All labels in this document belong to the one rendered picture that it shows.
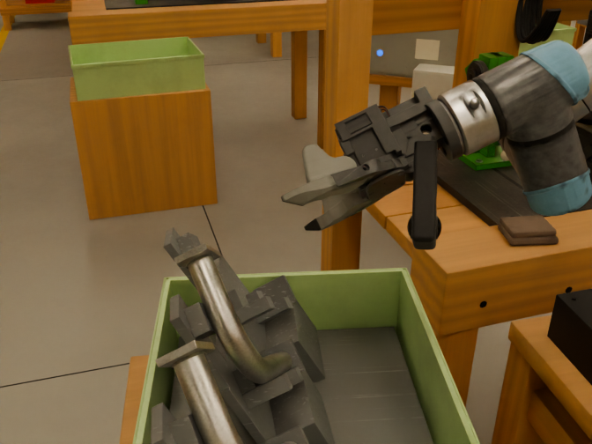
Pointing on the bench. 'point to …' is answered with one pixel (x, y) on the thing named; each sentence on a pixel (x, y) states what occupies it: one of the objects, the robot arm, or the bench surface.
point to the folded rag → (528, 231)
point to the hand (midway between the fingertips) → (296, 222)
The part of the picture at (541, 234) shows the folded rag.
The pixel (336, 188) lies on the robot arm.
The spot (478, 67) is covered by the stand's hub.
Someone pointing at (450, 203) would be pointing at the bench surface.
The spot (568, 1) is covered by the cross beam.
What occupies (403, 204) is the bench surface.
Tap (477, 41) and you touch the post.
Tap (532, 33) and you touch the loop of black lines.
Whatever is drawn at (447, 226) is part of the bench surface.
